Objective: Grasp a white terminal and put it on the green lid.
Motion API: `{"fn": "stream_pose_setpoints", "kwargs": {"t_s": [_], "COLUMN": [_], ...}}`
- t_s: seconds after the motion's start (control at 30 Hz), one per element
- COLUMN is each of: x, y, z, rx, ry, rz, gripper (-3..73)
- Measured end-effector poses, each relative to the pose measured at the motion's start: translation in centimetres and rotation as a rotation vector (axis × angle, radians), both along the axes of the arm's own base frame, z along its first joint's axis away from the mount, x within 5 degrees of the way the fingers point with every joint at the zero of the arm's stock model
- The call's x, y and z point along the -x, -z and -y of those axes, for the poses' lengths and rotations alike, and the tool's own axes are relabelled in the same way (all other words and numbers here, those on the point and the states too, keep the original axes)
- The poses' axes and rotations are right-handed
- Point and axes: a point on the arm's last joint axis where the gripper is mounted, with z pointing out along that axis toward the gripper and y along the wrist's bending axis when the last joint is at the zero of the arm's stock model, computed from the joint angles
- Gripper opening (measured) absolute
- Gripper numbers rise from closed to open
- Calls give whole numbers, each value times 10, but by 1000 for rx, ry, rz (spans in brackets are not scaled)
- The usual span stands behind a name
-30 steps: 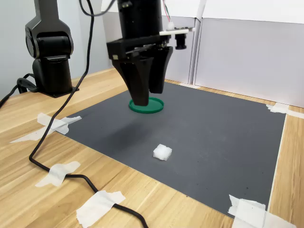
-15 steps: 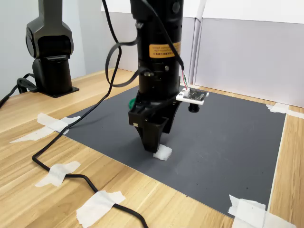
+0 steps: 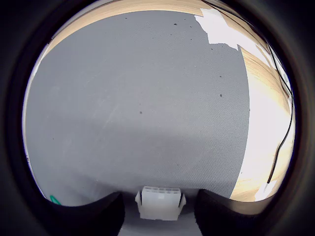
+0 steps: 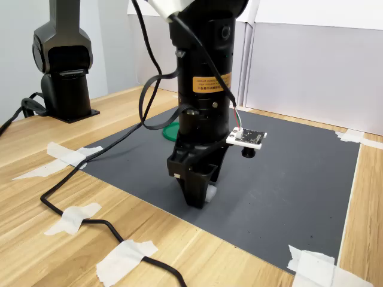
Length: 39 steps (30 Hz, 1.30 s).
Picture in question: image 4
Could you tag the small white plastic terminal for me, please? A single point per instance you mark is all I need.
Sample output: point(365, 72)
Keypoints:
point(211, 193)

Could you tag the round green lid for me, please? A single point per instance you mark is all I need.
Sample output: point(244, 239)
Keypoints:
point(170, 133)

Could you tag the white tape piece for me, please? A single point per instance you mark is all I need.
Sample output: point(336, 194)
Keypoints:
point(71, 219)
point(350, 137)
point(314, 269)
point(74, 154)
point(125, 258)
point(36, 172)
point(243, 108)

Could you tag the dark grey mat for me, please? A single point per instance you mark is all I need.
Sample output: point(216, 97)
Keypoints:
point(284, 185)

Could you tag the white partition panel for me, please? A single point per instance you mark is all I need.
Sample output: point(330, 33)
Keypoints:
point(155, 36)
point(314, 74)

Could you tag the long white tape strip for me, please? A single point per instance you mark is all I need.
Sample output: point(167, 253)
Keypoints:
point(348, 206)

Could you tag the white gripper camera box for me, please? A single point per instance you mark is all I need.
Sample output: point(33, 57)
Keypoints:
point(249, 137)

